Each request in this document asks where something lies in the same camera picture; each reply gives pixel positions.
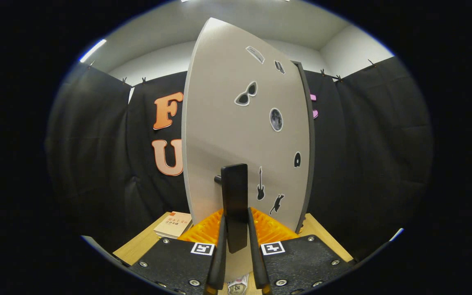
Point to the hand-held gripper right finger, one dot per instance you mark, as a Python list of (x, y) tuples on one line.
[(301, 262)]

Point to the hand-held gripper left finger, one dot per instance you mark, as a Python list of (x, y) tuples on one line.
[(170, 262)]

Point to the white canvas shoe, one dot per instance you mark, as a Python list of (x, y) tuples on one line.
[(238, 286)]

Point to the grey shoe cabinet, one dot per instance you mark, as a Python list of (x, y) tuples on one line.
[(311, 131)]

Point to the beige cover book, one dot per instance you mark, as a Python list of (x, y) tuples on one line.
[(174, 223)]

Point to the black backdrop cloth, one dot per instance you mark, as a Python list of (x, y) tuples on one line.
[(92, 155)]

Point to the ceiling light strip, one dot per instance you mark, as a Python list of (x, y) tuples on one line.
[(92, 51)]

